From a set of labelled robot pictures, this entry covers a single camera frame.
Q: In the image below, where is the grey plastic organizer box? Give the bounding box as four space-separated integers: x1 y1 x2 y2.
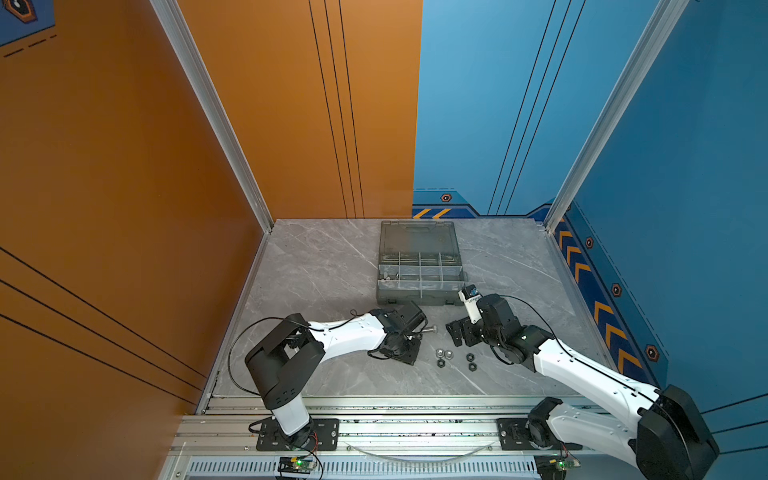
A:
376 220 468 306

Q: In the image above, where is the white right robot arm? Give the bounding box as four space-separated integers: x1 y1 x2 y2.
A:
446 286 720 479

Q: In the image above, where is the green circuit board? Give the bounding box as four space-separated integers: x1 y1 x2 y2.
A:
534 457 581 480
276 456 319 479

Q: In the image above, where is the green circuit board right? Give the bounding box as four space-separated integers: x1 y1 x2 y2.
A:
534 457 581 480

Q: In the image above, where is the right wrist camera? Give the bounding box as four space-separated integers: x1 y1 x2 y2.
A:
458 284 482 324

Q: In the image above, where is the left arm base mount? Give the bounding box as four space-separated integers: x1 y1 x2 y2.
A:
248 417 340 452

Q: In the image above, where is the aluminium corner post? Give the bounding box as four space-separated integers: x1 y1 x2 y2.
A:
543 0 689 235
150 0 274 234

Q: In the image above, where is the aluminium corner post left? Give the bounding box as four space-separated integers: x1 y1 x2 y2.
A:
150 0 274 234

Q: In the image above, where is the aluminium corner post right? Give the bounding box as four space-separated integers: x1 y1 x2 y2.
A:
543 0 689 235

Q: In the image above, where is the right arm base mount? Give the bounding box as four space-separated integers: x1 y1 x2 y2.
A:
496 397 563 451

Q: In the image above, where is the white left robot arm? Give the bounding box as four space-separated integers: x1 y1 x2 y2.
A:
244 302 428 440

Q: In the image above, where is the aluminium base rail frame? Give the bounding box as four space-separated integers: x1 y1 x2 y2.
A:
159 395 641 479

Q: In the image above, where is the green circuit board left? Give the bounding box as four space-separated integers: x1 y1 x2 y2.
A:
276 456 319 479

